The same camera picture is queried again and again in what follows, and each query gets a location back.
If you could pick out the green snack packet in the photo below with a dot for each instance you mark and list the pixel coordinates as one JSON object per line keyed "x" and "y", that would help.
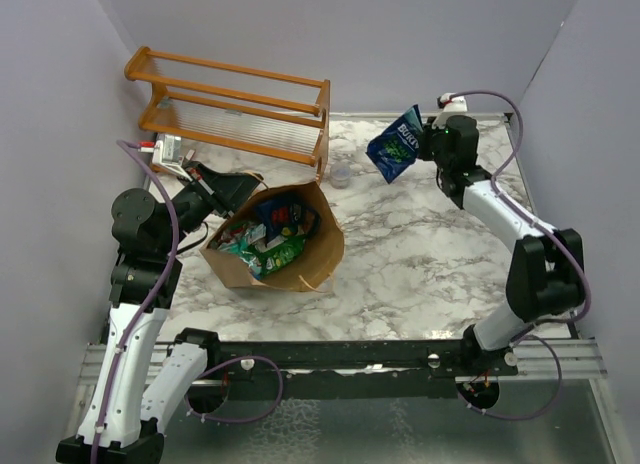
{"x": 264, "y": 258}

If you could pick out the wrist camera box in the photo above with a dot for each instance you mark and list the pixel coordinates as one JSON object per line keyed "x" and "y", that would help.
{"x": 452, "y": 104}
{"x": 167, "y": 150}

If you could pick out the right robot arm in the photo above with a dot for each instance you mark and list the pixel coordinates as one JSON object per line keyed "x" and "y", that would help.
{"x": 546, "y": 273}

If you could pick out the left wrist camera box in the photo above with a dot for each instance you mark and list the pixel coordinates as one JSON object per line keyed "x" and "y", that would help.
{"x": 167, "y": 150}

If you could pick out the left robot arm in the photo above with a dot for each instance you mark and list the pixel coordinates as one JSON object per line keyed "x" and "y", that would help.
{"x": 129, "y": 412}

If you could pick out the small clear plastic jar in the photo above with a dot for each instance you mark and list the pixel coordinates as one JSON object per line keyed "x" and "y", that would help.
{"x": 340, "y": 175}

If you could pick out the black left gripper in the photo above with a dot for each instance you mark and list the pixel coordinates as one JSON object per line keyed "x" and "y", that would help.
{"x": 232, "y": 190}

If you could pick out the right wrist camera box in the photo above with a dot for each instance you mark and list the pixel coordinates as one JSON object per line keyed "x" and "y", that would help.
{"x": 452, "y": 104}

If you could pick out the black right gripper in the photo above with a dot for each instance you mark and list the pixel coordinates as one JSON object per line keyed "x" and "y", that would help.
{"x": 428, "y": 131}

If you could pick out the blue red chips bag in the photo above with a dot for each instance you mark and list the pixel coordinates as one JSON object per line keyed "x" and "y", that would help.
{"x": 287, "y": 215}

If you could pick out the red white snack packets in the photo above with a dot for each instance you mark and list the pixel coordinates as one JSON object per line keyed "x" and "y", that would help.
{"x": 237, "y": 238}

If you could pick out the blue green chips bag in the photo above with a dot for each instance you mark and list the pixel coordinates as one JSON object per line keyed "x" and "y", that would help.
{"x": 397, "y": 147}

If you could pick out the orange wooden shelf rack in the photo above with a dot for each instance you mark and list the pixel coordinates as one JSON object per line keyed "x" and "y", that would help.
{"x": 184, "y": 103}

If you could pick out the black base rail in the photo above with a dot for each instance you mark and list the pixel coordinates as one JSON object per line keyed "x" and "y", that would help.
{"x": 207, "y": 369}

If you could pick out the brown paper bag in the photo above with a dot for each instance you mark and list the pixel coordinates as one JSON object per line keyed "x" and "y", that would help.
{"x": 317, "y": 263}

